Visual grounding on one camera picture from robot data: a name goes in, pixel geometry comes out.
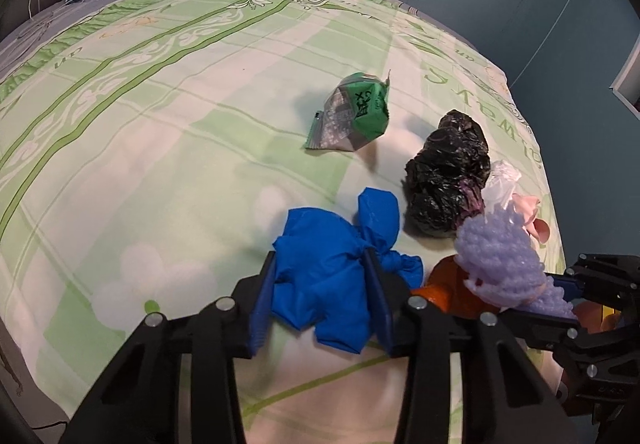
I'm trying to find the black plastic bag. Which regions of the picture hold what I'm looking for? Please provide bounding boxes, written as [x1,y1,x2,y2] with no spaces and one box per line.
[403,109,492,239]

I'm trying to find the blue plastic bag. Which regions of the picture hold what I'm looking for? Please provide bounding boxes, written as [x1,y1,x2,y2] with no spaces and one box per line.
[271,187,424,354]

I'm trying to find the pink crumpled plastic piece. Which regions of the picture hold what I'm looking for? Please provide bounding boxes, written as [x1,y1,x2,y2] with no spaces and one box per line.
[510,193,550,247]

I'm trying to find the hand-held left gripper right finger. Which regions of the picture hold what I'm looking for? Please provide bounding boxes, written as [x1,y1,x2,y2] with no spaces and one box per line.
[364,248,571,444]

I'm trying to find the purple foam fruit net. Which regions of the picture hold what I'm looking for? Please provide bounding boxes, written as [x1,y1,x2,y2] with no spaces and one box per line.
[454,204,575,322]

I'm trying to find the green patterned bed cover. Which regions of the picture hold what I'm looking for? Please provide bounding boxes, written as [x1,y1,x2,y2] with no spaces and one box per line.
[0,0,566,430]

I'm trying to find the clear plastic bag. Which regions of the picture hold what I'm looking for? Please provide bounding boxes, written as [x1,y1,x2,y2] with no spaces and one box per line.
[481,160,522,215]

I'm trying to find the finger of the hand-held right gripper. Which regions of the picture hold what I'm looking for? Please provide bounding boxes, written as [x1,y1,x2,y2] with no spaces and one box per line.
[499,308,640,406]
[547,251,640,309]

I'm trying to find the green and silver snack wrapper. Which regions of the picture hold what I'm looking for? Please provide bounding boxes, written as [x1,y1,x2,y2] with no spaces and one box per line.
[303,70,392,151]

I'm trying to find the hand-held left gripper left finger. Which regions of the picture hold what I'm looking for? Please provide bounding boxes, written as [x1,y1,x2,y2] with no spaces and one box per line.
[59,250,278,444]

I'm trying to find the orange plastic bag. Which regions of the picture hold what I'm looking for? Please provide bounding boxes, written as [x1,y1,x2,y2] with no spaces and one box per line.
[411,255,501,320]

